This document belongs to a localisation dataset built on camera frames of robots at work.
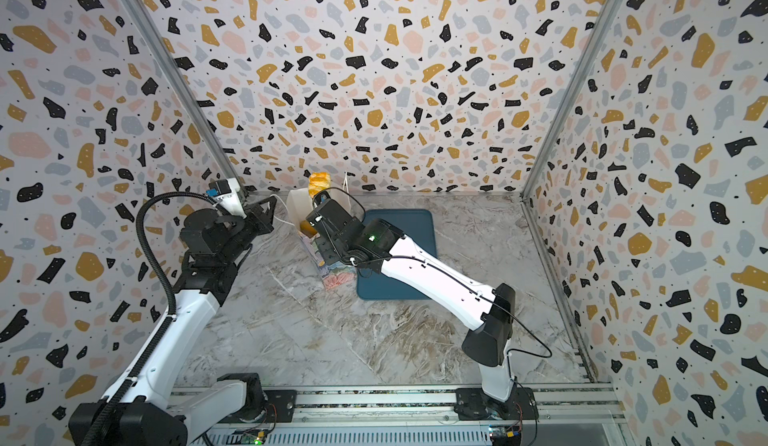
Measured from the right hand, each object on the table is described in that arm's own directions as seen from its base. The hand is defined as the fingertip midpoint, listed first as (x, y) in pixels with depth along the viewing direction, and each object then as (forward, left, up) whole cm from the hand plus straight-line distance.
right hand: (324, 233), depth 70 cm
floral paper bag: (+17, +12, -9) cm, 23 cm away
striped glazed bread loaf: (+15, +4, +2) cm, 16 cm away
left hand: (+8, +12, +6) cm, 16 cm away
